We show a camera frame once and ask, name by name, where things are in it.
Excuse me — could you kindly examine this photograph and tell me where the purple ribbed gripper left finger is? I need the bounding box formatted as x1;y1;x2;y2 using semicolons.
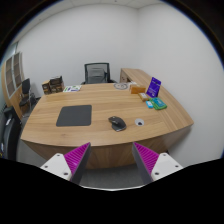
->
41;142;91;185

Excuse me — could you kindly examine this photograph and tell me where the black chair at left edge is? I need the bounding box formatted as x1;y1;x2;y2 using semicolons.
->
0;106;21;161

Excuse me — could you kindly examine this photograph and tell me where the round grey coaster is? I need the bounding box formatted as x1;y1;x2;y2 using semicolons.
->
114;83;128;90

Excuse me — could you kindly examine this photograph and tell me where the silver desk cable grommet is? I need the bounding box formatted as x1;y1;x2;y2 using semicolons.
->
135;118;144;126

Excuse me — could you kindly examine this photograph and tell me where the small blue card box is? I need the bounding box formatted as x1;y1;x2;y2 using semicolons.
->
146;101;153;108

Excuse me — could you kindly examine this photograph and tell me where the wooden office desk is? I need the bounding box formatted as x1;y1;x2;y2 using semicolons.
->
20;68;195;170

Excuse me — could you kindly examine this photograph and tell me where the black side chair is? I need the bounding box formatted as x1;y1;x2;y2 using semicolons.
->
19;78;37;108

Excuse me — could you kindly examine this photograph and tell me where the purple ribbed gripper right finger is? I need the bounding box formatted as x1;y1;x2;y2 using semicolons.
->
132;142;182;185

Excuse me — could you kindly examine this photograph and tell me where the white printed leaflet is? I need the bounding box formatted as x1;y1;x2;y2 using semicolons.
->
63;85;82;92

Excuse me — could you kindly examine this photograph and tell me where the wooden wall shelf cabinet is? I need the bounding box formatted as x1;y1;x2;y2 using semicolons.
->
1;52;24;118

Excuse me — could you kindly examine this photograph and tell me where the dark grey computer mouse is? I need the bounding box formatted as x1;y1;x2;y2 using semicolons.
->
108;116;126;131

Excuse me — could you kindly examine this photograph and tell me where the small tan cardboard box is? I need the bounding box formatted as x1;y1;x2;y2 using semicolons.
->
138;93;149;102

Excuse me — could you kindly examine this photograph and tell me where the wooden side cabinet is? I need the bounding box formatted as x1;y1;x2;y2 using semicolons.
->
120;68;139;83

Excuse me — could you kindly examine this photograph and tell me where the black mesh office chair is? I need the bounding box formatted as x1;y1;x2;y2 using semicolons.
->
83;62;115;84

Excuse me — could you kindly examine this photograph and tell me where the dark grey mouse pad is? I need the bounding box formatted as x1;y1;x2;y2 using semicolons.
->
56;105;92;127

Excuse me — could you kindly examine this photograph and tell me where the small brown box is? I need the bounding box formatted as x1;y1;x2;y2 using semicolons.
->
42;80;51;95

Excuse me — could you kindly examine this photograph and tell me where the orange wooden tissue box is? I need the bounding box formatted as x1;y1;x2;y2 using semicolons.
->
130;84;146;94

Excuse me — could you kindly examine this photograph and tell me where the green flat box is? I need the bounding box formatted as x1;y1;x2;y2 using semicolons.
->
150;97;167;110

